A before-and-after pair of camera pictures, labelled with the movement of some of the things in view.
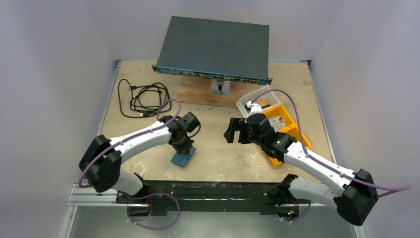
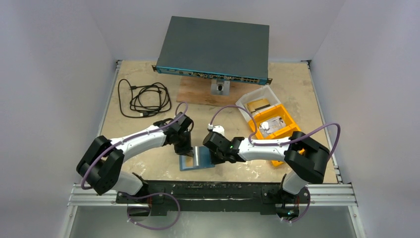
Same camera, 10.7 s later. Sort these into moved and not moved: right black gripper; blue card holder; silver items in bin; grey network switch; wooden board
Moved: right black gripper; blue card holder
Not moved: wooden board; silver items in bin; grey network switch
